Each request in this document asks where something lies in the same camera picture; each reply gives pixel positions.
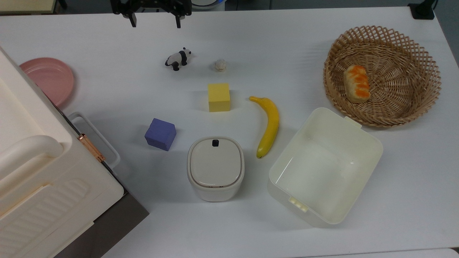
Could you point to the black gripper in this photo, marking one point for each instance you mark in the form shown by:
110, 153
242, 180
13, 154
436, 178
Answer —
150, 3

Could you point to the small white trash can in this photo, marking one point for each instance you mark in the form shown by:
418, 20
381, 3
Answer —
215, 168

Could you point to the cream plastic open bin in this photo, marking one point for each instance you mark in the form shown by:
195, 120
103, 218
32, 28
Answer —
322, 168

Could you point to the panda toy figure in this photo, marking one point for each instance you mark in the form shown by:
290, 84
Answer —
178, 59

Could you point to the small white crumpled lump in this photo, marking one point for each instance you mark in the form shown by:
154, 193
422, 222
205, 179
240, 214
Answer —
220, 65

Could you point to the yellow foam cube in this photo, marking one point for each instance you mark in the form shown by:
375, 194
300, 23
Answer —
219, 97

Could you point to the purple foam cube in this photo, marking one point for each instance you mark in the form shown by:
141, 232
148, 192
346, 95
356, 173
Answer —
160, 133

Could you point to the pink plastic plate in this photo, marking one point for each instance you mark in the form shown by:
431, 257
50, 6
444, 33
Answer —
48, 80

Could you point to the light wooden desk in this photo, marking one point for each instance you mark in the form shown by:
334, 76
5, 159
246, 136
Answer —
25, 5

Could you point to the copper latch strip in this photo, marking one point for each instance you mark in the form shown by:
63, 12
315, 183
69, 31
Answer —
91, 148

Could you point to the yellow toy banana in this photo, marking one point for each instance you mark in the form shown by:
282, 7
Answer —
270, 125

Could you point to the orange-topped toy bread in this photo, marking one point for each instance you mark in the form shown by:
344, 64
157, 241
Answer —
356, 84

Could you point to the woven wicker basket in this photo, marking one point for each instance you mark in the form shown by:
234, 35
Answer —
401, 79

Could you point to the black clamp mount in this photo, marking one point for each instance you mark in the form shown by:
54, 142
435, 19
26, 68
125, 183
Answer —
422, 10

